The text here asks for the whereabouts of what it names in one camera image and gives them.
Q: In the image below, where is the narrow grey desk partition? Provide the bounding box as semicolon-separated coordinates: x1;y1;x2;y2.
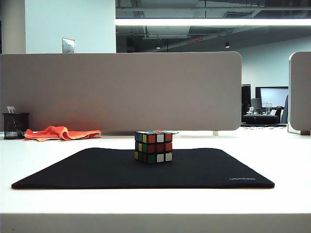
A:
288;51;311;133

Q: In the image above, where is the large display monitor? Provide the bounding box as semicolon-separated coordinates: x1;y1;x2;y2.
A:
255;86;289;110

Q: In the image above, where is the metal wall switch plate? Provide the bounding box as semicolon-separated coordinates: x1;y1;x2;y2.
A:
62;37;76;53

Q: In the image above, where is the orange cloth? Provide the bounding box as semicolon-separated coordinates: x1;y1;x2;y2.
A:
24;125;102;141

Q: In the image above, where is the long ceiling light strip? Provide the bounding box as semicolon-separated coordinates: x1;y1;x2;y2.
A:
115;18;311;27

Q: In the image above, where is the black mouse pad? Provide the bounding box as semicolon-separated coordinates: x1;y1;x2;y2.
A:
11;147;276;190

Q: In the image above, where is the wide grey desk partition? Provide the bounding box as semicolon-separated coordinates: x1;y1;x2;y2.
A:
0;51;243;133

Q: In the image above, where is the round black low table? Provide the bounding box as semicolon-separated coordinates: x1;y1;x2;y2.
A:
242;113;279;125

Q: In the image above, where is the black mesh pen holder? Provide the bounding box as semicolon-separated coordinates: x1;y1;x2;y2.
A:
2;113;30;140

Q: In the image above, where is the tall black cabinet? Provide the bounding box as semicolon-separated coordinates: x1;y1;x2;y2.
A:
242;84;252;115

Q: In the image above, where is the multicoloured puzzle cube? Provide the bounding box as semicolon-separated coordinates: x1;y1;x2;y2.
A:
134;130;173;165

